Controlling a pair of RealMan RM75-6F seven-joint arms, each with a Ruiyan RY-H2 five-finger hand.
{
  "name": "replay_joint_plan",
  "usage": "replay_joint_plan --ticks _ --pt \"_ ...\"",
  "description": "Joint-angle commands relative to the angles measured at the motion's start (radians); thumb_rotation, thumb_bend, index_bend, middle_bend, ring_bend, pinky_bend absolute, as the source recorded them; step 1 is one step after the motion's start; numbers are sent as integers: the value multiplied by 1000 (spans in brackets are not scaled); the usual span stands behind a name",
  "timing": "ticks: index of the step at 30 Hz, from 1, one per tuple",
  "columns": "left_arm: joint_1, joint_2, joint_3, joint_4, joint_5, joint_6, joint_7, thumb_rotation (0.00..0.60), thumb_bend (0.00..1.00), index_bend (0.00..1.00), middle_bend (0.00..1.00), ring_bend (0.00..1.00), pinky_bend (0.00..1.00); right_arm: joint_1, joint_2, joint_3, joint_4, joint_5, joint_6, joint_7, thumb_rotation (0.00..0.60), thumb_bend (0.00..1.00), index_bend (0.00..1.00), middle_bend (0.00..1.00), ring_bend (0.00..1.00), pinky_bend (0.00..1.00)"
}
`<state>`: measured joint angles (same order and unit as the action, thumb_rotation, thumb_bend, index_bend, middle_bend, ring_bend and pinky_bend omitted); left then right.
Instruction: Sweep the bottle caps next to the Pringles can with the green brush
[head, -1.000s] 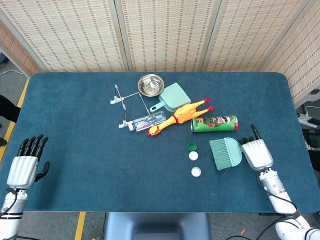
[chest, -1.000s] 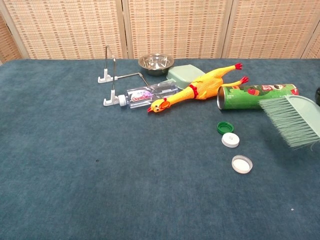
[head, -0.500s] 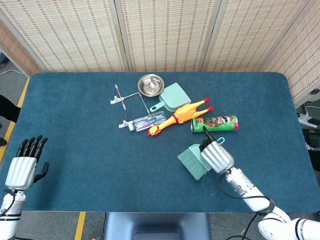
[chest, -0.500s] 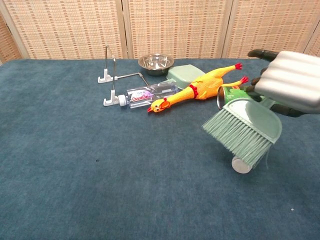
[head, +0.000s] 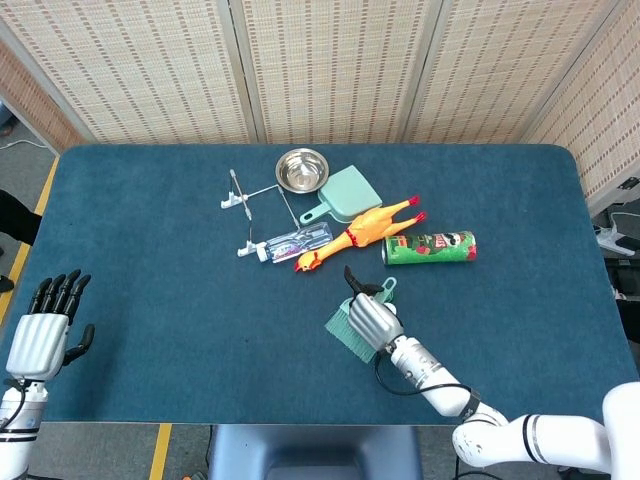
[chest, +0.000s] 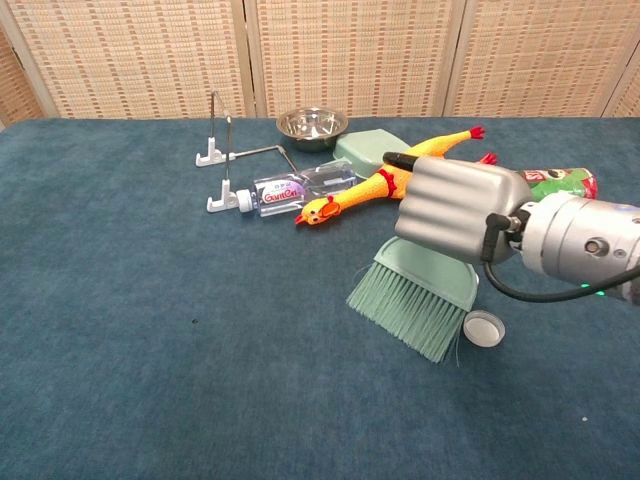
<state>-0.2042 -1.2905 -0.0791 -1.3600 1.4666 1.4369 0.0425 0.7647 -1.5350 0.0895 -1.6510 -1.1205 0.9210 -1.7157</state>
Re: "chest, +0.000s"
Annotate woven bamboo screen panel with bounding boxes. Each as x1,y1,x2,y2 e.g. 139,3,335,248
0,24,56,129
602,44,640,119
0,0,256,120
444,0,640,119
243,0,466,119

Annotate clear plastic can lid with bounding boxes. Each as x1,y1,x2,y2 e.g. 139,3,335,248
462,309,506,349

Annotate stainless steel bowl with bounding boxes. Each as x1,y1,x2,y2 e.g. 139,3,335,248
275,106,350,154

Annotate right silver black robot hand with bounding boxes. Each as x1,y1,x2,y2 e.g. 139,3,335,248
382,151,534,264

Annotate clear plastic packet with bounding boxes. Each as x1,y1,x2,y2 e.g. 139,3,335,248
235,166,359,218

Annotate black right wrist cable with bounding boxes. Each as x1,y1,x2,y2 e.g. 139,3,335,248
480,212,640,304

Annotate metal wire stand white feet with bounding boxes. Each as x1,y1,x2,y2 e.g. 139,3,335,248
194,89,301,215

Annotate mint green dustpan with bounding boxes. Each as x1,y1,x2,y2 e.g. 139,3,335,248
333,128,412,179

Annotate yellow rubber chicken toy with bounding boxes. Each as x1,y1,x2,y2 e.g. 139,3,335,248
293,125,500,227

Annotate green chips can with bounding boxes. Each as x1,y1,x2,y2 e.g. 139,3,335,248
517,167,599,202

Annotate blue felt table cover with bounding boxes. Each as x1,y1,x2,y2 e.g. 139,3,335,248
0,117,640,480

